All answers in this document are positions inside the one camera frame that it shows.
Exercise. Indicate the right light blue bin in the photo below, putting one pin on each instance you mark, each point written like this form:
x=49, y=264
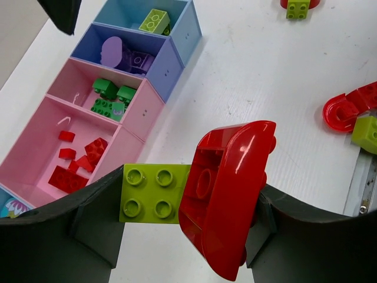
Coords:
x=184, y=24

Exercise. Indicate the red arch lego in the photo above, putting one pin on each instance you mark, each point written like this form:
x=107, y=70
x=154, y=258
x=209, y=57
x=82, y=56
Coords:
x=340, y=114

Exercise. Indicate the purple paw lego piece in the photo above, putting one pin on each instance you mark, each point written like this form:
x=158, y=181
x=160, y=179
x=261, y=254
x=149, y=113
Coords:
x=112, y=52

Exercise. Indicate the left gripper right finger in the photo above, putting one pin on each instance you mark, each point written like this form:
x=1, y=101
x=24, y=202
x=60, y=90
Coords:
x=293, y=241

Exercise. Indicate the left light blue bin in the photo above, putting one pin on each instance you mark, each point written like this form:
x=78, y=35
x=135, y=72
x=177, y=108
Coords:
x=6, y=194

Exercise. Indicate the large pink bin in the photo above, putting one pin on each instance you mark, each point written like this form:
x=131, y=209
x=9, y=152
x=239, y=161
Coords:
x=30, y=163

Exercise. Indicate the metal table rail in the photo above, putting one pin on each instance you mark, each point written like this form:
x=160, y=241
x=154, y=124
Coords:
x=361, y=198

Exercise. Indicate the light blue bin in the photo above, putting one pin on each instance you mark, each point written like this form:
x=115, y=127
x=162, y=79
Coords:
x=184, y=24
x=6, y=194

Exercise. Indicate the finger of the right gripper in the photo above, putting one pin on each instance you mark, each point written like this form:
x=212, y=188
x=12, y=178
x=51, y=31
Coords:
x=63, y=13

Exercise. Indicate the teal frog printed lego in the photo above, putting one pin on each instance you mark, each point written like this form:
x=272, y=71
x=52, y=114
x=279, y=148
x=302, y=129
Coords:
x=13, y=208

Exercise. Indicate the small lime lego brick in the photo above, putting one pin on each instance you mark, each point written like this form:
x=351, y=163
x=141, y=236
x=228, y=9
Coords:
x=297, y=9

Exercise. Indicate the green lego brick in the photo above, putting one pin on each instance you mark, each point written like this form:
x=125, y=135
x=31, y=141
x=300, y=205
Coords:
x=108, y=90

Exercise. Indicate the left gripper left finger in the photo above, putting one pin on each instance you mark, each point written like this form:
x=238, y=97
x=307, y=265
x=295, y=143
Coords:
x=76, y=238

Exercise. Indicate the red lego pieces in bin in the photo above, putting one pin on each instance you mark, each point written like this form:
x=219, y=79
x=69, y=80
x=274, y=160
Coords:
x=81, y=154

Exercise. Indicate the small pink bin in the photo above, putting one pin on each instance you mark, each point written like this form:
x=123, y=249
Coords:
x=74, y=82

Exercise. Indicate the lime red lego cluster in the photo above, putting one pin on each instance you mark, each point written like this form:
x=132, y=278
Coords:
x=213, y=199

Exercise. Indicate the red printed lego brick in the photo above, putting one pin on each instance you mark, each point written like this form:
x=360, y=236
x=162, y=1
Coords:
x=364, y=98

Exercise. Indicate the purple blue bin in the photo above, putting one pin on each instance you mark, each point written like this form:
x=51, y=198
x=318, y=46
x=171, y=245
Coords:
x=164, y=71

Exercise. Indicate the green lego plate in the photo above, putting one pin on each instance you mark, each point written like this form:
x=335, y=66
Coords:
x=111, y=109

